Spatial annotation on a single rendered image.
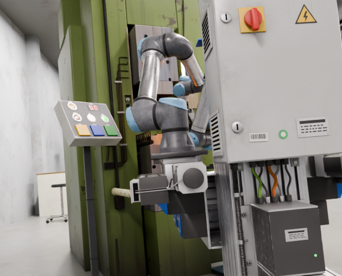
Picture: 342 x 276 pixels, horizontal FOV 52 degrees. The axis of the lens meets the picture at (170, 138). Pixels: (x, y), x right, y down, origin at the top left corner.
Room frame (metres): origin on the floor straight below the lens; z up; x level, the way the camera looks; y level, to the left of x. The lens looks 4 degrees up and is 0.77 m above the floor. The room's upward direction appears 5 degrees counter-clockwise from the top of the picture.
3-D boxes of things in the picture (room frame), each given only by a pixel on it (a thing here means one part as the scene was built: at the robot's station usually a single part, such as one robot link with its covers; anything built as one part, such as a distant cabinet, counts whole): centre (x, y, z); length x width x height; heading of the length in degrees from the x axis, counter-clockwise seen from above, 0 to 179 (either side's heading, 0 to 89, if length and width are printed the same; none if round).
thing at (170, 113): (1.47, -0.02, 0.98); 0.13 x 0.12 x 0.14; 71
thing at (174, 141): (1.46, -0.02, 0.87); 0.15 x 0.15 x 0.10
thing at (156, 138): (2.63, 0.13, 0.96); 0.42 x 0.20 x 0.09; 23
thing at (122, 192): (2.22, 0.32, 0.62); 0.44 x 0.05 x 0.05; 23
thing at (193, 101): (2.68, -0.19, 1.27); 0.09 x 0.02 x 0.17; 113
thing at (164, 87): (2.63, 0.13, 1.32); 0.42 x 0.20 x 0.10; 23
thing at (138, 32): (2.65, 0.09, 1.56); 0.42 x 0.39 x 0.40; 23
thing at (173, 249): (2.66, 0.08, 0.23); 0.56 x 0.38 x 0.47; 23
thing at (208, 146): (1.90, -0.20, 0.89); 0.11 x 0.08 x 0.11; 141
